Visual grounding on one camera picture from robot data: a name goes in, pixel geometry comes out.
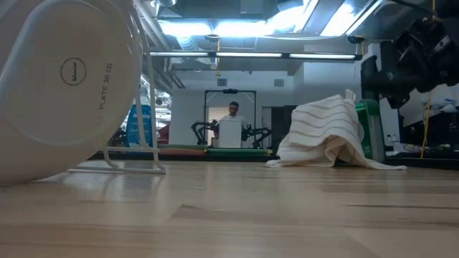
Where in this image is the black metal table frame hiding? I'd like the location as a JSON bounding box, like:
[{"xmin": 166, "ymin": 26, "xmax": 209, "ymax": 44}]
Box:
[{"xmin": 87, "ymin": 152, "xmax": 459, "ymax": 170}]

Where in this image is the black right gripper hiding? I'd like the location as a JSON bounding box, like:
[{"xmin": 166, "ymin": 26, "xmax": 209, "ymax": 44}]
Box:
[{"xmin": 360, "ymin": 21, "xmax": 440, "ymax": 110}]

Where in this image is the teal plate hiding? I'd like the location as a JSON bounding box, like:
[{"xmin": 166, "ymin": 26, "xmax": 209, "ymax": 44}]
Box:
[{"xmin": 159, "ymin": 143, "xmax": 208, "ymax": 150}]

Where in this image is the white wire dish rack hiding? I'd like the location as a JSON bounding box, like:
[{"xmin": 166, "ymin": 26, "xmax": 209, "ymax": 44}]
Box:
[{"xmin": 0, "ymin": 0, "xmax": 168, "ymax": 176}]

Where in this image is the white striped dish towel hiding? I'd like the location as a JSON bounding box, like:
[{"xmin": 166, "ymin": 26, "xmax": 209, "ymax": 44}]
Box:
[{"xmin": 265, "ymin": 89, "xmax": 408, "ymax": 171}]

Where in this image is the person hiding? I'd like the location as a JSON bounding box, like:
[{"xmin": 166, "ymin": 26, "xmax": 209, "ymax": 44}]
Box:
[{"xmin": 218, "ymin": 101, "xmax": 249, "ymax": 132}]

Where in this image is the white box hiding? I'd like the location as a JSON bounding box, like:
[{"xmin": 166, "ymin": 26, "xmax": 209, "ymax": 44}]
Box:
[{"xmin": 218, "ymin": 120, "xmax": 243, "ymax": 149}]

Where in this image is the red plate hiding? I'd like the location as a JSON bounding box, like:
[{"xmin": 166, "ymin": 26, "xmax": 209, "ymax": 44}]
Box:
[{"xmin": 159, "ymin": 148, "xmax": 208, "ymax": 156}]

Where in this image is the linear ceiling light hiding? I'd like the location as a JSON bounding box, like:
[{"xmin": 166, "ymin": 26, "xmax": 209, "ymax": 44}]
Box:
[{"xmin": 149, "ymin": 51, "xmax": 361, "ymax": 61}]

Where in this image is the black background gantry frame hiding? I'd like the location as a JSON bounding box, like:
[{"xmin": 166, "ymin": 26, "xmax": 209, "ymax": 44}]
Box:
[{"xmin": 204, "ymin": 88, "xmax": 257, "ymax": 148}]

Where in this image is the blue-patterned plate with white underside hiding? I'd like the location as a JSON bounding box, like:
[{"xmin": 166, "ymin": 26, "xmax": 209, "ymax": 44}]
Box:
[{"xmin": 0, "ymin": 0, "xmax": 145, "ymax": 187}]

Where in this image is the ceiling light panel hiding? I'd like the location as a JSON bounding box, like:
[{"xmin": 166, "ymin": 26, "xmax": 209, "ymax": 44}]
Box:
[{"xmin": 157, "ymin": 0, "xmax": 381, "ymax": 39}]

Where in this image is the blue dish soap bottle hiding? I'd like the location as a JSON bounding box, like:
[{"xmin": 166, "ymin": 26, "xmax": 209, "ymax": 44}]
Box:
[{"xmin": 125, "ymin": 85, "xmax": 154, "ymax": 148}]

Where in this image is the yellow cable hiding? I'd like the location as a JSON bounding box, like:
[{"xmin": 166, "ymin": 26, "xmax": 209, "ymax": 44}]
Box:
[{"xmin": 420, "ymin": 91, "xmax": 434, "ymax": 159}]

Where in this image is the dark cabinet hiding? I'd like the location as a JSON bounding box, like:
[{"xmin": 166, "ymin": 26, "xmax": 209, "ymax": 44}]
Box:
[{"xmin": 271, "ymin": 105, "xmax": 295, "ymax": 151}]

